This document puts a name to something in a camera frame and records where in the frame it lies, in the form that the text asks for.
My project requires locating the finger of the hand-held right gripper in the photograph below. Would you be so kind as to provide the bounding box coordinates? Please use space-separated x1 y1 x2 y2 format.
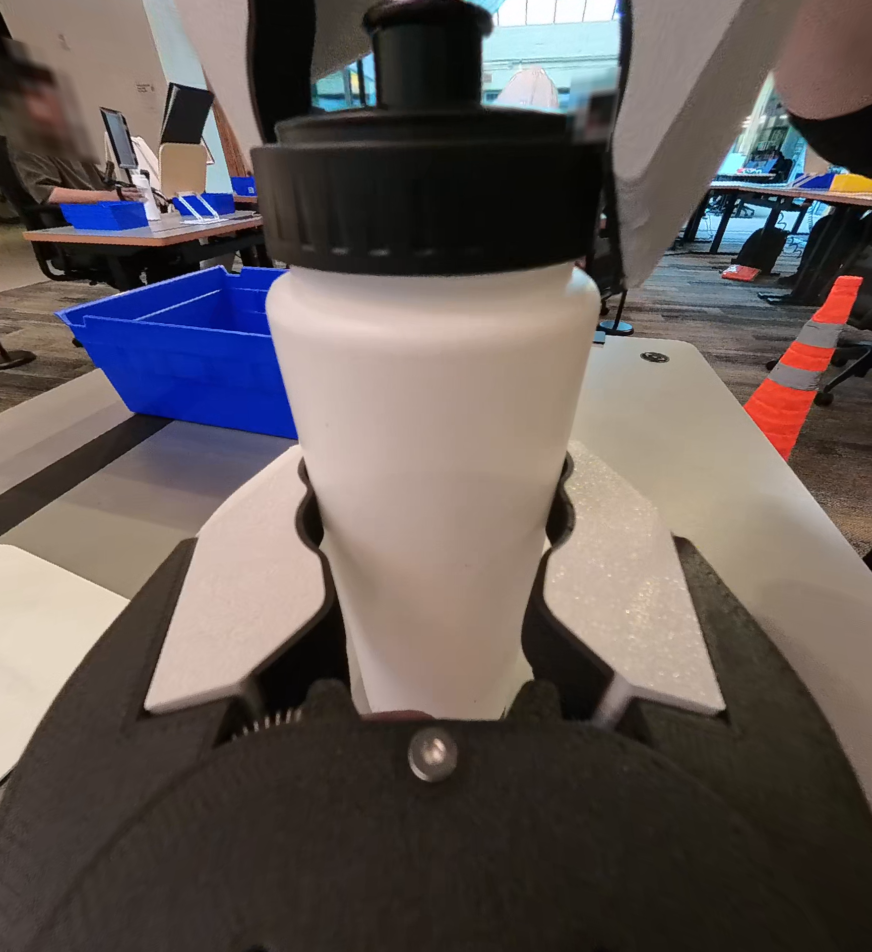
176 0 377 147
600 0 802 291

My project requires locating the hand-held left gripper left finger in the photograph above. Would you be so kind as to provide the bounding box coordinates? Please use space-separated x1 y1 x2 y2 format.
143 447 333 718

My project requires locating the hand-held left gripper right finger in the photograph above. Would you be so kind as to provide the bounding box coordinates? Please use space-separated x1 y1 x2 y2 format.
526 444 727 725

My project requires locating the white bottle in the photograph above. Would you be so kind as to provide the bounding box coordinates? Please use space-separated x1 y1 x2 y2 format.
265 261 602 719

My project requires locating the black bottle lid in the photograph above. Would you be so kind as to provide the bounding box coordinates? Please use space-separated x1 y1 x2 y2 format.
250 0 608 278

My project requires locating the person's right hand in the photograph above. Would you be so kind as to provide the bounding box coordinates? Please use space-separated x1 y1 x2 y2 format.
493 63 568 114

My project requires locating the wooden top desk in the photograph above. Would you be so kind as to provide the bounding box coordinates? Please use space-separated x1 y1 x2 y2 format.
23 212 266 291
682 179 872 306

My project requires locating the small blue plastic bin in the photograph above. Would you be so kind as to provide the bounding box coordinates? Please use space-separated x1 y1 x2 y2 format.
172 191 241 221
59 200 151 233

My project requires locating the black backpack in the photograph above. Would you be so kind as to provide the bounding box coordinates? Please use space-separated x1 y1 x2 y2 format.
734 224 794 276

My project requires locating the black round base pole stand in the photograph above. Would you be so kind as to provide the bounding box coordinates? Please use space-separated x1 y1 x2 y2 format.
597 291 636 337

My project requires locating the orange traffic cone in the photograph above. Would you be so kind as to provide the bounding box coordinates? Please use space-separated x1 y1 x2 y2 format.
743 276 866 462

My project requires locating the black office chair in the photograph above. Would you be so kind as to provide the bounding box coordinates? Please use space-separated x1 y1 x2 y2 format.
816 246 872 410

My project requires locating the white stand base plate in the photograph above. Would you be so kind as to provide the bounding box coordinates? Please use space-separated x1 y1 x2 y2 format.
0 543 132 822

